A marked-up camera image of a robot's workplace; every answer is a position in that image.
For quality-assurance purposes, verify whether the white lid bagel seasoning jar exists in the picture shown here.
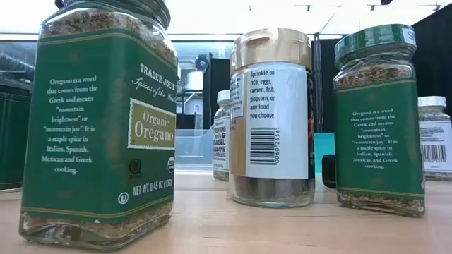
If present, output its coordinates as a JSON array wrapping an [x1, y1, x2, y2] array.
[[212, 89, 232, 182], [417, 95, 452, 182]]

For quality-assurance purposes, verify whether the gold lid spice jar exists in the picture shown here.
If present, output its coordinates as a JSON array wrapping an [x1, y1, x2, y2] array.
[[228, 27, 316, 209]]

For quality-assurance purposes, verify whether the green label oregano jar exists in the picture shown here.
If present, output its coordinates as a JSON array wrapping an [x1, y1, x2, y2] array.
[[18, 0, 179, 251], [333, 23, 426, 218]]

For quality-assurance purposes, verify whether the clear plastic bin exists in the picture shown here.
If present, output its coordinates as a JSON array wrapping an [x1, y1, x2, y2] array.
[[174, 128, 216, 167]]

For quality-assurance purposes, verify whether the white cylinder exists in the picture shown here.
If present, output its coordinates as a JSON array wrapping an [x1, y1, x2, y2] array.
[[185, 70, 205, 91]]

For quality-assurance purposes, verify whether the teal plastic bin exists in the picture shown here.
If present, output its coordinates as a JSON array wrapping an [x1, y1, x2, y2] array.
[[313, 132, 336, 174]]

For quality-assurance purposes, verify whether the black partition screen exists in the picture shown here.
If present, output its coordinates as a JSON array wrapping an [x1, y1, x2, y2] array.
[[203, 13, 452, 133]]

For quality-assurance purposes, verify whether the round black camera device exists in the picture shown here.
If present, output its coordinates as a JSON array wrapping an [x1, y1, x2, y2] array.
[[195, 54, 210, 73]]

